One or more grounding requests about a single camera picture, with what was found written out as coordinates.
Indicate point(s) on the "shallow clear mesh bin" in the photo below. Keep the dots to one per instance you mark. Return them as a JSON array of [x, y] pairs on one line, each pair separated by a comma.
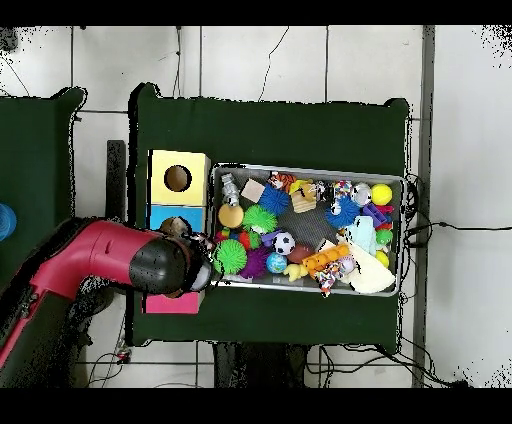
[[398, 276]]

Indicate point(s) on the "wooden box with three holes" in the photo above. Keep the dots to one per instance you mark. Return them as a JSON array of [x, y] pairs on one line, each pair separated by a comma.
[[160, 172]]

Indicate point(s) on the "small wooden block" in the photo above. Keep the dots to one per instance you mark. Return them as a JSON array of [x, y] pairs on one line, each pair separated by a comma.
[[303, 200], [253, 190]]

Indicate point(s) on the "light teal knitted cloth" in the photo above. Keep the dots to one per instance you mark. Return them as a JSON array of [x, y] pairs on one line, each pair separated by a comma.
[[365, 236]]

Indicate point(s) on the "purple spiky ball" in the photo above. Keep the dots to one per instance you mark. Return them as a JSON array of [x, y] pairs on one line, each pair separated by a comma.
[[256, 262]]

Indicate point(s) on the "cream knitted cloth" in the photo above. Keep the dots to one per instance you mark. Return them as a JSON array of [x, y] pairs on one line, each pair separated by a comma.
[[370, 274]]

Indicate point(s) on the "green spiky ball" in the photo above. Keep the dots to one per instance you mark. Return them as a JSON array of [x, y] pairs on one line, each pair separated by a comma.
[[260, 218]]

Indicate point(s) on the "blue round disc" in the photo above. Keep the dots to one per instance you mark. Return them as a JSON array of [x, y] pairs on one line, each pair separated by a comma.
[[6, 222]]

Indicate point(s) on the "silver toy robot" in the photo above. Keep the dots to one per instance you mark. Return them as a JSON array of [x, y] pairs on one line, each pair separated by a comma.
[[230, 190]]

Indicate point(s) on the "yellow smiley face ball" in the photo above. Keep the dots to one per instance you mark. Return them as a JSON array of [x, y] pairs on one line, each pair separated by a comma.
[[382, 259]]

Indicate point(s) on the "toy hamburger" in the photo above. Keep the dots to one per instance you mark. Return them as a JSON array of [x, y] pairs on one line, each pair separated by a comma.
[[231, 215]]

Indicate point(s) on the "dark green table cloth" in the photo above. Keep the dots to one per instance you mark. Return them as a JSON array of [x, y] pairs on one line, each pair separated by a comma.
[[32, 160], [280, 128]]

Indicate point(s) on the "green furry ball with eyes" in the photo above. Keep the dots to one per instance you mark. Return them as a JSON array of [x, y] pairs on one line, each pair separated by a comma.
[[230, 257]]

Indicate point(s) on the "globe print ball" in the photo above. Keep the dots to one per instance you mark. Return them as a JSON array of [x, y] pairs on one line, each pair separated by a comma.
[[277, 262]]

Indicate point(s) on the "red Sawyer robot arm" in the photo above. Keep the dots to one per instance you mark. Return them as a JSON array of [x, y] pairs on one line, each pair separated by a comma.
[[104, 256]]

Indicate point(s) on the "orange toy building block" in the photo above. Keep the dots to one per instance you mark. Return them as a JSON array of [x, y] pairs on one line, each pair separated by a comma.
[[326, 258]]

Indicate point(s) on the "plain yellow ball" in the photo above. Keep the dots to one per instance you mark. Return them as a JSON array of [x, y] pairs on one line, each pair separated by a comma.
[[382, 194]]

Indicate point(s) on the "blue spiky ball with eyes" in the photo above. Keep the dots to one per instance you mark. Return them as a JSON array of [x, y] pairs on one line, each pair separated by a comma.
[[344, 213]]

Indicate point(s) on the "black and white soccer ball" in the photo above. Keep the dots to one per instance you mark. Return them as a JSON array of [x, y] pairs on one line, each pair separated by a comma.
[[283, 243]]

